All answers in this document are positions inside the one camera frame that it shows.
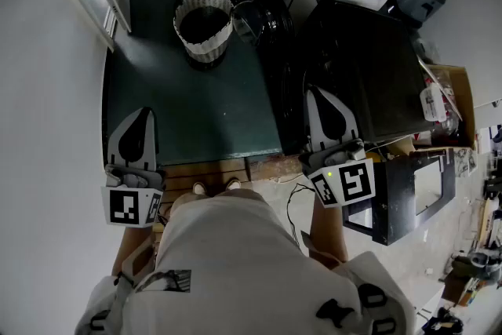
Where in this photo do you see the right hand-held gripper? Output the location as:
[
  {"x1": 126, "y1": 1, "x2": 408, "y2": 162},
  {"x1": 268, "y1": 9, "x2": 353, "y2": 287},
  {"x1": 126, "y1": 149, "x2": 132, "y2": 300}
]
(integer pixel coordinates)
[{"x1": 298, "y1": 86, "x2": 377, "y2": 209}]

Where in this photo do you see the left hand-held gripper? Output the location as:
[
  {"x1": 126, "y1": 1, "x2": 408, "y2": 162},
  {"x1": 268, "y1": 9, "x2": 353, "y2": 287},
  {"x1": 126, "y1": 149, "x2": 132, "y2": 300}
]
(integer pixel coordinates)
[{"x1": 100, "y1": 108, "x2": 165, "y2": 228}]

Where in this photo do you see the black washing machine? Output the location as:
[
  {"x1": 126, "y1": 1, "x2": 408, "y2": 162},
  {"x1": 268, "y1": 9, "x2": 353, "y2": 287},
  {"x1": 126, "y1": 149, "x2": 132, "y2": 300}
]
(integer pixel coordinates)
[{"x1": 230, "y1": 0, "x2": 435, "y2": 156}]

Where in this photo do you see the white woven laundry basket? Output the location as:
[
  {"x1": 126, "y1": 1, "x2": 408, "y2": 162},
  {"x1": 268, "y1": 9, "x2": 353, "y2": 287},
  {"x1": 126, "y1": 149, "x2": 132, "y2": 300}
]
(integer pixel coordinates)
[{"x1": 173, "y1": 0, "x2": 235, "y2": 71}]

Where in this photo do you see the person's right forearm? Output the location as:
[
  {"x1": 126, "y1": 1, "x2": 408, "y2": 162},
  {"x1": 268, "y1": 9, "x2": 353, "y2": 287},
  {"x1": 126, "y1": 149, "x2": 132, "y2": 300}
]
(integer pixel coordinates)
[{"x1": 311, "y1": 194, "x2": 350, "y2": 264}]

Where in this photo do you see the person's left forearm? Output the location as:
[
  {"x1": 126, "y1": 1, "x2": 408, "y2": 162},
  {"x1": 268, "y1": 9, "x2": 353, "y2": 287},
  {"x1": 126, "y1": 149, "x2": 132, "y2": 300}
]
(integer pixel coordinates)
[{"x1": 111, "y1": 223, "x2": 158, "y2": 279}]

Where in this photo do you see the black framed appliance with window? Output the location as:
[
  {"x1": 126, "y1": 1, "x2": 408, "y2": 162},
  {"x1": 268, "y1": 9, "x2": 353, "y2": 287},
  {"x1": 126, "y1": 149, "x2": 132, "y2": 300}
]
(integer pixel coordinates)
[{"x1": 343, "y1": 147, "x2": 457, "y2": 246}]

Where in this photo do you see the white plastic container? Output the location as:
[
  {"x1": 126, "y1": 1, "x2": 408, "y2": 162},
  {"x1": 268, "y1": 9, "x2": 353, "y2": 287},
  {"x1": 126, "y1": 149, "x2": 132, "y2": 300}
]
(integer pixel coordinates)
[{"x1": 419, "y1": 85, "x2": 447, "y2": 122}]

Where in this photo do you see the open cardboard box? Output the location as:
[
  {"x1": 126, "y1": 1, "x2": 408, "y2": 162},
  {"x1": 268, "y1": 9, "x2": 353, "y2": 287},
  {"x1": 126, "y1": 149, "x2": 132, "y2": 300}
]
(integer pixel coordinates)
[{"x1": 417, "y1": 64, "x2": 476, "y2": 150}]

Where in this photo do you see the person's white shirt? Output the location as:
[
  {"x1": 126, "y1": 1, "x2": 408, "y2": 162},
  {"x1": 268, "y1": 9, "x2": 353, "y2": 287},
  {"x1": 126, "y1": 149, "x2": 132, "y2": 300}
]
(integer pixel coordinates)
[{"x1": 74, "y1": 188, "x2": 417, "y2": 335}]

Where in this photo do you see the thin black cable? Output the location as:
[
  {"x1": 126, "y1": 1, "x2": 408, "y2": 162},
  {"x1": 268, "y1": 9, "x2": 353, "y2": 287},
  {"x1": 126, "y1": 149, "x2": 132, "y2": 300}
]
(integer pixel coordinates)
[{"x1": 286, "y1": 184, "x2": 315, "y2": 248}]

